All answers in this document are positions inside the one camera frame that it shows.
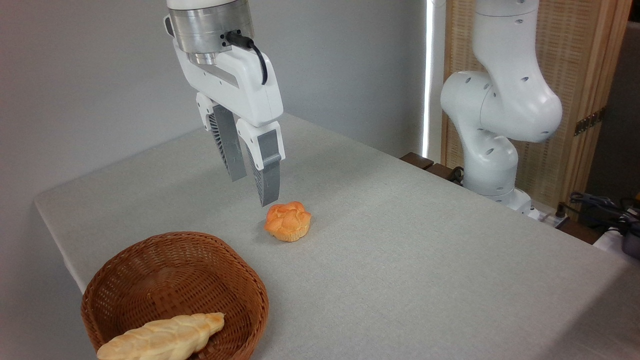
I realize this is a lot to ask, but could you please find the grey tablecloth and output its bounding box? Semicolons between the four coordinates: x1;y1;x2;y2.
34;113;640;360

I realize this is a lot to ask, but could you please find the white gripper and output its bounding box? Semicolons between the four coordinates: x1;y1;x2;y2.
172;40;287;208

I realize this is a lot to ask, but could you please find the black cable bundle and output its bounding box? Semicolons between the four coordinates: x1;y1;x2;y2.
569;191;640;236

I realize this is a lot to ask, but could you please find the metal screen hinge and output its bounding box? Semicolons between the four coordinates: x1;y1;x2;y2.
574;107;607;137

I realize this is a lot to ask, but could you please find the long braided pale bread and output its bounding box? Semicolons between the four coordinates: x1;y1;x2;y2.
96;312;226;360

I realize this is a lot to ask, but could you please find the wooden rattan folding screen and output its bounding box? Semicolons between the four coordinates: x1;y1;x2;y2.
441;0;634;221

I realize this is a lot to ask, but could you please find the round orange bread bun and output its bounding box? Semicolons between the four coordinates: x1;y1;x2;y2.
264;201;312;243

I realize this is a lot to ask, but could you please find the dark brown wooden block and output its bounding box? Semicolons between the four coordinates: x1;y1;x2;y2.
400;152;435;171
425;162;463;184

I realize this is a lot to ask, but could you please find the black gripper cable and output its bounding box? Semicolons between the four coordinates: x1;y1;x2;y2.
225;31;269;86

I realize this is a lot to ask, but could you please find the brown wicker basket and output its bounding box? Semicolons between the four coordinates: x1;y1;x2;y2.
81;231;270;360

